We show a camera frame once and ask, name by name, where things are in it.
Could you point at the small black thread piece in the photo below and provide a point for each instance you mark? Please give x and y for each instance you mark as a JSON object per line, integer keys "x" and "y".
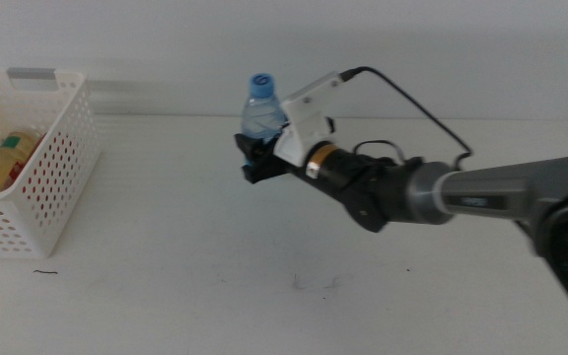
{"x": 45, "y": 271}

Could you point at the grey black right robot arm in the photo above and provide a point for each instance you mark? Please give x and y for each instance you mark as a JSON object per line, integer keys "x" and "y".
{"x": 486, "y": 192}

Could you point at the small water bottle blue cap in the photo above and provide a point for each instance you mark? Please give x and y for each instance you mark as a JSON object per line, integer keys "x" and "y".
{"x": 263, "y": 111}

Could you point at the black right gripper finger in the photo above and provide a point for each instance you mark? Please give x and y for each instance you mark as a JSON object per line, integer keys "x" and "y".
{"x": 249, "y": 147}
{"x": 257, "y": 172}

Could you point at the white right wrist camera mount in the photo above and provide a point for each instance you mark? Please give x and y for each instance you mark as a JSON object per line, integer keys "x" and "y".
{"x": 304, "y": 118}

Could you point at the white perforated plastic basket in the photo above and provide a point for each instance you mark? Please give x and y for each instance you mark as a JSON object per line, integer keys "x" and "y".
{"x": 67, "y": 163}

